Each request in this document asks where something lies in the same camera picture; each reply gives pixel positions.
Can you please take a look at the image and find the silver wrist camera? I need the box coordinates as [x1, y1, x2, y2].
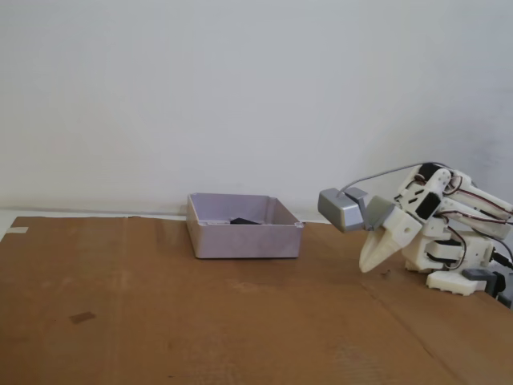
[317, 187, 364, 233]

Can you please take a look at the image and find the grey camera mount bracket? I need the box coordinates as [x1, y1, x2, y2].
[344, 186, 396, 233]

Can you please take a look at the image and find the brown cardboard sheet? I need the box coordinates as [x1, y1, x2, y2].
[0, 216, 513, 385]

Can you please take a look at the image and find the grey camera cable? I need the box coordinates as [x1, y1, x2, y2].
[340, 161, 513, 310]

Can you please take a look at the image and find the dark brown tape patch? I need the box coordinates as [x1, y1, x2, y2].
[68, 310, 97, 324]

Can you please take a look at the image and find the black power cable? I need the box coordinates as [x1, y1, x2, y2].
[491, 250, 513, 268]

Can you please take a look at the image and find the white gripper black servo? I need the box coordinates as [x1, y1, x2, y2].
[359, 192, 442, 274]

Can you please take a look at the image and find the pale plastic open box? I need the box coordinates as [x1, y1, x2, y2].
[186, 192, 305, 261]

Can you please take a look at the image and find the grey table clamp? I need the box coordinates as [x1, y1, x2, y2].
[463, 268, 508, 300]

